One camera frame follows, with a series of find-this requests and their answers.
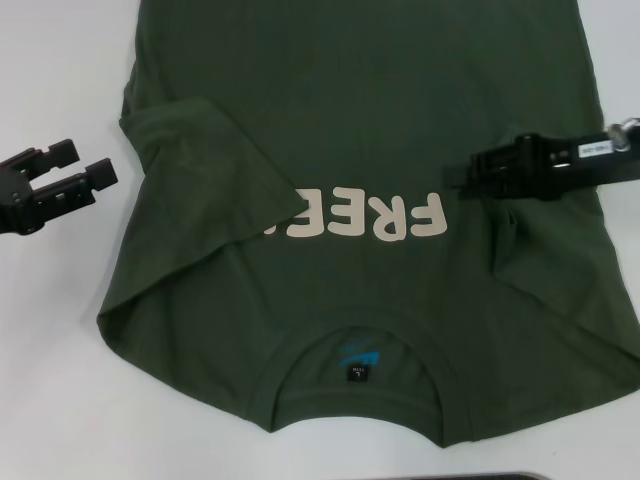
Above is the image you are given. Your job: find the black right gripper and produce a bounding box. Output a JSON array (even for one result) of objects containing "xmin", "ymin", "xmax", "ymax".
[{"xmin": 443, "ymin": 128, "xmax": 640, "ymax": 202}]

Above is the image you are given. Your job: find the dark green FREE t-shirt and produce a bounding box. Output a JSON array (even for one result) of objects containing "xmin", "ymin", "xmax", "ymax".
[{"xmin": 97, "ymin": 0, "xmax": 640, "ymax": 446}]

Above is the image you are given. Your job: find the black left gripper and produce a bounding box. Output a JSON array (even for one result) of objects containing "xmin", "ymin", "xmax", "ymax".
[{"xmin": 0, "ymin": 138, "xmax": 120, "ymax": 237}]

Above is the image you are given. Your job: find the right wrist cable connector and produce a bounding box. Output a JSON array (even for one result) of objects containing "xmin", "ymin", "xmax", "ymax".
[{"xmin": 605, "ymin": 116, "xmax": 640, "ymax": 151}]

